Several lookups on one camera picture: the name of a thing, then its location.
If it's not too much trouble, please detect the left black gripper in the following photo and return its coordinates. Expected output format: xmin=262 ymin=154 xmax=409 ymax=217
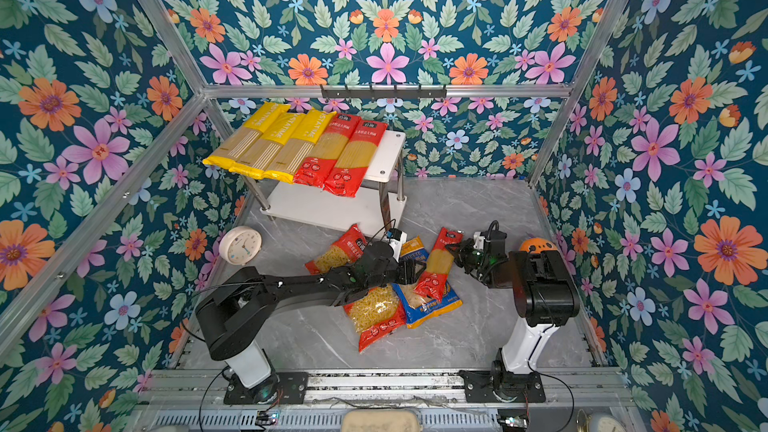
xmin=367 ymin=255 xmax=430 ymax=289

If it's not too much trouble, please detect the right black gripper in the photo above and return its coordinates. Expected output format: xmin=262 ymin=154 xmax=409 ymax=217
xmin=447 ymin=238 xmax=490 ymax=273

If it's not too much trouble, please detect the red macaroni bag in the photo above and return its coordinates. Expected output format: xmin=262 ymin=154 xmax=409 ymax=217
xmin=344 ymin=285 xmax=406 ymax=353
xmin=305 ymin=224 xmax=367 ymax=275

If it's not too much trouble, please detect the red spaghetti pack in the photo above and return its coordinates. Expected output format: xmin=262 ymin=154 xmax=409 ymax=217
xmin=323 ymin=120 xmax=388 ymax=197
xmin=293 ymin=113 xmax=361 ymax=188
xmin=414 ymin=227 xmax=463 ymax=302

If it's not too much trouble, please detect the yellow spaghetti bag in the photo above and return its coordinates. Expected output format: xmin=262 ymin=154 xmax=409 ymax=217
xmin=203 ymin=102 xmax=290 ymax=170
xmin=229 ymin=112 xmax=306 ymax=180
xmin=263 ymin=109 xmax=336 ymax=183

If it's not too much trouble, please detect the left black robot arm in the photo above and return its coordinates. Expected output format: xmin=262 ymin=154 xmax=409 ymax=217
xmin=195 ymin=241 xmax=426 ymax=400

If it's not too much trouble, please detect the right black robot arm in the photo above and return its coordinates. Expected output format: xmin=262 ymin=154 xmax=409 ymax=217
xmin=448 ymin=224 xmax=580 ymax=403

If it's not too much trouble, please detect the blue orecchiette pasta bag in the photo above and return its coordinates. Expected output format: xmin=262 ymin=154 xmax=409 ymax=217
xmin=393 ymin=237 xmax=463 ymax=329

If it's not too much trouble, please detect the white two-tier shelf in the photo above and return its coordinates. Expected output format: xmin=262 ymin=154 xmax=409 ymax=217
xmin=260 ymin=131 xmax=407 ymax=236

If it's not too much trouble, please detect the orange shark plush toy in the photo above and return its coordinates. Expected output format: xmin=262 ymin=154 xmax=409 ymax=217
xmin=520 ymin=237 xmax=558 ymax=254

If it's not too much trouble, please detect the round cream alarm clock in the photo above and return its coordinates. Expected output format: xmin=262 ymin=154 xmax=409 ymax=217
xmin=219 ymin=226 xmax=263 ymax=266

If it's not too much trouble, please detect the beige box at bottom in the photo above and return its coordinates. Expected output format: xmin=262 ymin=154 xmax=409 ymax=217
xmin=340 ymin=409 xmax=423 ymax=432

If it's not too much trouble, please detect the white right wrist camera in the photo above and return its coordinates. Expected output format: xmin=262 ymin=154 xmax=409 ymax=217
xmin=473 ymin=231 xmax=486 ymax=251

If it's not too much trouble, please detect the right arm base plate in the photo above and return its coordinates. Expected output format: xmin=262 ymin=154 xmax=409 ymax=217
xmin=459 ymin=370 xmax=546 ymax=404

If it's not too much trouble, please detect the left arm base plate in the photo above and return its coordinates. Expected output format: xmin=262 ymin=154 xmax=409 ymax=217
xmin=223 ymin=372 xmax=309 ymax=406

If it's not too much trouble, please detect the black hook rail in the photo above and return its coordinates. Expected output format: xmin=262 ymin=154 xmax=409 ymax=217
xmin=320 ymin=85 xmax=448 ymax=100

